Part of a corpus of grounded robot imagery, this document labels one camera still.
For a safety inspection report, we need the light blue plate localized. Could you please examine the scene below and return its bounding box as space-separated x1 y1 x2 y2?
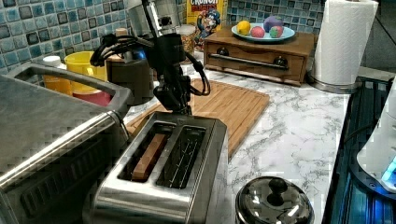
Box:
231 25 296 43

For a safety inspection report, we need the bamboo cutting board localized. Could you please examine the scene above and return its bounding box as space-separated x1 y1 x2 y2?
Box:
125 77 271 159

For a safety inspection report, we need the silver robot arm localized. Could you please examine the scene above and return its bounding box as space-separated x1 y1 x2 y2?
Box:
127 0 191 115

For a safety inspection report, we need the brown toast slice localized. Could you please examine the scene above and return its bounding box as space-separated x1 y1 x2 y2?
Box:
132 133 166 182

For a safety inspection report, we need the stainless steel toaster oven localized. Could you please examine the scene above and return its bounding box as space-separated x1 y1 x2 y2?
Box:
0 63 133 224

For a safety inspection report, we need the yellow lemon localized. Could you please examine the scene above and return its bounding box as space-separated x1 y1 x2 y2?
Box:
236 21 250 35

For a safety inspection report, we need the red green toy fruit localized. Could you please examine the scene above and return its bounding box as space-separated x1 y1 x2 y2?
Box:
269 26 283 38

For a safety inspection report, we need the wooden drawer box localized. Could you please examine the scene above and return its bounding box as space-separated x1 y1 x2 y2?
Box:
204 27 315 86

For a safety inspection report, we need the orange bottle white cap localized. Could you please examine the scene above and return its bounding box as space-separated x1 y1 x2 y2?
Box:
42 55 72 95

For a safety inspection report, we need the white appliance blue light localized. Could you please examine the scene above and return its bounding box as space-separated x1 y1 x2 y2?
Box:
357 80 396 193

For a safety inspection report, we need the cereal box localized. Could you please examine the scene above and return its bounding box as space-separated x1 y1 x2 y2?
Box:
186 0 228 51

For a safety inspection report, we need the dark grey canister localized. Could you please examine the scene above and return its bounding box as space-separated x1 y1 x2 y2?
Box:
106 59 154 105

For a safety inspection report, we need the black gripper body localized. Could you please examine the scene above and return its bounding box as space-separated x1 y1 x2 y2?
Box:
148 34 191 113

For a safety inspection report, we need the yellow plastic cup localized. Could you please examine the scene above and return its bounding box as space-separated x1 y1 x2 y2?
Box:
64 51 107 94

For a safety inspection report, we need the white paper towel roll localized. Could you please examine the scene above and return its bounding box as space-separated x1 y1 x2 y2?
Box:
313 0 378 85

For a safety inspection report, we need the purple toy fruit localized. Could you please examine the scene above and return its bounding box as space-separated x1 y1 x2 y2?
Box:
263 16 283 33

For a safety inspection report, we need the glass jar with cereal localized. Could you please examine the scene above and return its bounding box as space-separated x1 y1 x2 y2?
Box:
178 24 195 56

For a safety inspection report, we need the red apple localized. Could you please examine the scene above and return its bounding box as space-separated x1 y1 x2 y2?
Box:
250 26 265 38

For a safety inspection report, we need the black dish rack tray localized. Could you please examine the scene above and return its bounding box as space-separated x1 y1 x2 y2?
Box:
321 76 396 224

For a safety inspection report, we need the steel pot lid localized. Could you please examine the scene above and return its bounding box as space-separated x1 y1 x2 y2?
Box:
235 176 315 224

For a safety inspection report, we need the metal paper towel base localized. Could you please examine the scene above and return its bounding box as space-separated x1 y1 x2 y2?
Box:
305 71 362 94

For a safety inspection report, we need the red container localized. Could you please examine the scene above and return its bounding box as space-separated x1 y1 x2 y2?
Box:
73 91 111 106

